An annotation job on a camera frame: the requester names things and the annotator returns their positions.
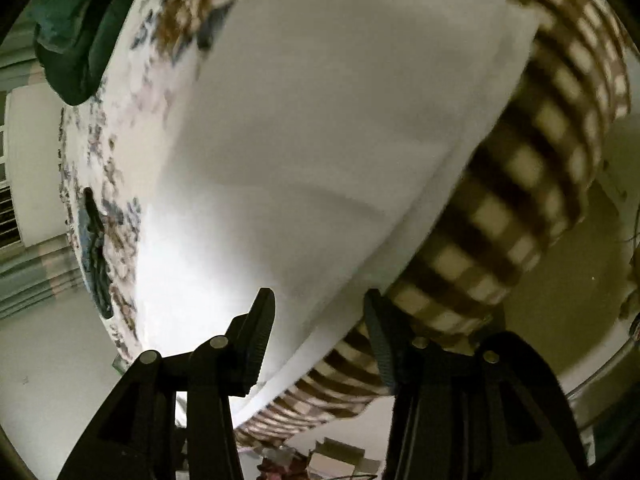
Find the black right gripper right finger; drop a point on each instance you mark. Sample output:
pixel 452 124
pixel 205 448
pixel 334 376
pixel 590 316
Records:
pixel 499 413

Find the striped green curtain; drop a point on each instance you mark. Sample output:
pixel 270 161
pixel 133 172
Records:
pixel 37 263

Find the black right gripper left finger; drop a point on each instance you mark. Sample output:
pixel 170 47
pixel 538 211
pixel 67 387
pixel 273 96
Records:
pixel 171 414

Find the brown checkered blanket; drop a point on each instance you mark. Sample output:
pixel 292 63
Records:
pixel 526 184

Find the white pants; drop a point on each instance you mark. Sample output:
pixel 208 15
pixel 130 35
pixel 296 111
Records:
pixel 312 156

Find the folded teal garment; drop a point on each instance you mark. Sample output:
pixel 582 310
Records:
pixel 91 242

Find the dark green garment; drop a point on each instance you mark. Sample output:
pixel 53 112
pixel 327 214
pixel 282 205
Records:
pixel 74 40

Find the floral bed sheet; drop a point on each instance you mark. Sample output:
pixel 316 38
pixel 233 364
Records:
pixel 117 142

